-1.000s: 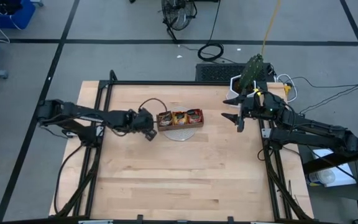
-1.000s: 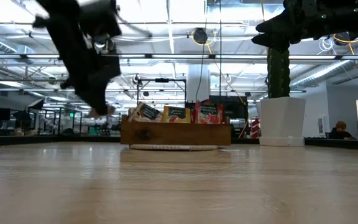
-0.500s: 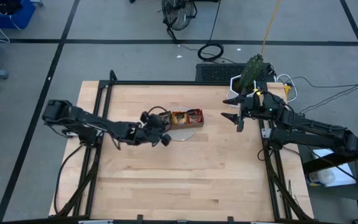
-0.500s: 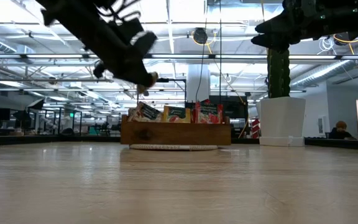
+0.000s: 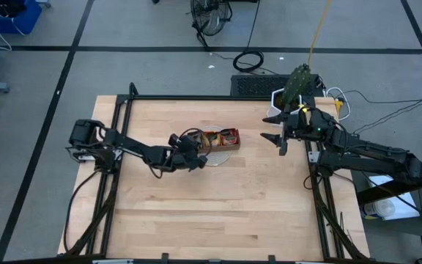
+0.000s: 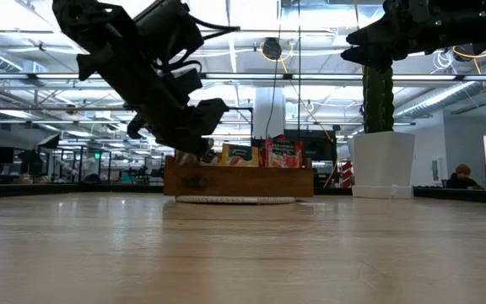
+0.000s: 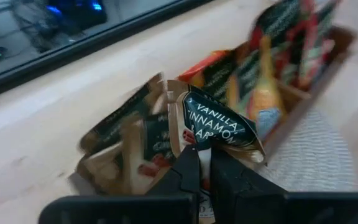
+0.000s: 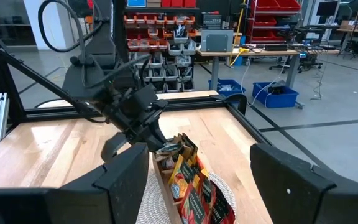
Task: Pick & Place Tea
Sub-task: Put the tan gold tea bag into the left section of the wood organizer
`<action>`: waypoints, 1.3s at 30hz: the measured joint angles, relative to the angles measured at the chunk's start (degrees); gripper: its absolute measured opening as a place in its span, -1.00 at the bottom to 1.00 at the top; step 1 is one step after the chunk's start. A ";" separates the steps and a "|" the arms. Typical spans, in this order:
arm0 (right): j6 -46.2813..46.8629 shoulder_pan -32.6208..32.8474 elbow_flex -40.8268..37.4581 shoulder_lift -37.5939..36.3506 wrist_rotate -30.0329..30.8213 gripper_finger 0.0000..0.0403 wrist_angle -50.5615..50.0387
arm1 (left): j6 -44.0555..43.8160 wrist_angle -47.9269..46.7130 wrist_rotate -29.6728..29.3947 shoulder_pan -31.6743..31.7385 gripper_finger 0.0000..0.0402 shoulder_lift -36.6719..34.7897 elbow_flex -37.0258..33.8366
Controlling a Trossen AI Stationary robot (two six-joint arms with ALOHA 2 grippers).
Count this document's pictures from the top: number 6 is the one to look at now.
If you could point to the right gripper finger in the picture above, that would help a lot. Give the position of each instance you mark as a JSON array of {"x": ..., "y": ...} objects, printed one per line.
[
  {"x": 374, "y": 34},
  {"x": 371, "y": 57}
]

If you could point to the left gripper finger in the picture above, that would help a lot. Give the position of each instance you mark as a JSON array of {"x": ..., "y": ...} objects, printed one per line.
[
  {"x": 207, "y": 155},
  {"x": 184, "y": 148}
]

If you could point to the orange peach tea packet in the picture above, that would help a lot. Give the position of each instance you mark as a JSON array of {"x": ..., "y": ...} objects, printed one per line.
[{"x": 239, "y": 155}]

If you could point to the brown wooden tea box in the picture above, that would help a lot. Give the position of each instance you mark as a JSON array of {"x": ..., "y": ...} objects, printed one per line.
[{"x": 239, "y": 181}]

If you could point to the red strawberry tea packet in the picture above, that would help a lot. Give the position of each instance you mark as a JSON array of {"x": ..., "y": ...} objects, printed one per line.
[{"x": 284, "y": 155}]

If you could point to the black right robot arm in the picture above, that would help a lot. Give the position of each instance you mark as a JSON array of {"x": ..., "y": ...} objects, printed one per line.
[{"x": 479, "y": 23}]

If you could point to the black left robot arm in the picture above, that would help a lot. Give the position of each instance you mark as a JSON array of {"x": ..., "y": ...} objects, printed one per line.
[{"x": 167, "y": 29}]

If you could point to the green cactus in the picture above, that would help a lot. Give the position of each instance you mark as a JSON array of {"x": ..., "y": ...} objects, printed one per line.
[{"x": 378, "y": 101}]

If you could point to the white woven round coaster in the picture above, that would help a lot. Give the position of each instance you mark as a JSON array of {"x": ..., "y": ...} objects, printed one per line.
[{"x": 236, "y": 199}]

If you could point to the white building column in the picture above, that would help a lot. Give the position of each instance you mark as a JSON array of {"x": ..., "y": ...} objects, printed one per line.
[{"x": 268, "y": 114}]

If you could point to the black cabinet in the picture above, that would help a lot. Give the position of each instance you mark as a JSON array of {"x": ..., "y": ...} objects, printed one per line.
[{"x": 321, "y": 145}]

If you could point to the white hexagonal planter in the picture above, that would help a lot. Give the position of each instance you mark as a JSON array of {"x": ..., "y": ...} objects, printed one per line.
[{"x": 380, "y": 164}]

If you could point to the red white striped object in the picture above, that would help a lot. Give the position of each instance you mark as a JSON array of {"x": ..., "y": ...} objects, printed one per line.
[{"x": 347, "y": 173}]

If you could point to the person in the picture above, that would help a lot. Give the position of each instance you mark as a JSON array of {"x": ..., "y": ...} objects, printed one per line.
[{"x": 462, "y": 178}]

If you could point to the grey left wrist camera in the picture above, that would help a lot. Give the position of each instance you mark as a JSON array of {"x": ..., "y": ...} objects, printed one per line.
[{"x": 91, "y": 25}]

